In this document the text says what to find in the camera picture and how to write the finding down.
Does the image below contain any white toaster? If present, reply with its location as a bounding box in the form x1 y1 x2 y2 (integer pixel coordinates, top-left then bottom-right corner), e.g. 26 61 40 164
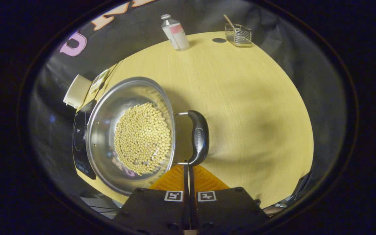
63 74 92 109

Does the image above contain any white divided dish of beans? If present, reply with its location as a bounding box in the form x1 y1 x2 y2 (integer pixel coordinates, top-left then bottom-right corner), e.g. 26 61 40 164
88 69 110 95

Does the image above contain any steel pot with black handle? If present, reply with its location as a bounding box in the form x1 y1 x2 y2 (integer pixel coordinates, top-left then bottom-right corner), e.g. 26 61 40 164
85 77 210 196

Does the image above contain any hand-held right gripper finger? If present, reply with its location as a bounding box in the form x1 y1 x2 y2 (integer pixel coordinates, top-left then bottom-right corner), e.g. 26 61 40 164
115 164 190 235
190 164 270 235

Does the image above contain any clear bottle with pink label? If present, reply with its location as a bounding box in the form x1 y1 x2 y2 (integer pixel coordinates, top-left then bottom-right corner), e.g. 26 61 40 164
161 14 191 52

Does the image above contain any black induction cooktop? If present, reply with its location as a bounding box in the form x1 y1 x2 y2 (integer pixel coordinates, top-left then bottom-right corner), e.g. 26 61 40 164
72 100 97 180

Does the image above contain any pile of yellow soybeans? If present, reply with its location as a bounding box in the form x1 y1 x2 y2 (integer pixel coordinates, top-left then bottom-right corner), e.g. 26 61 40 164
114 102 172 176

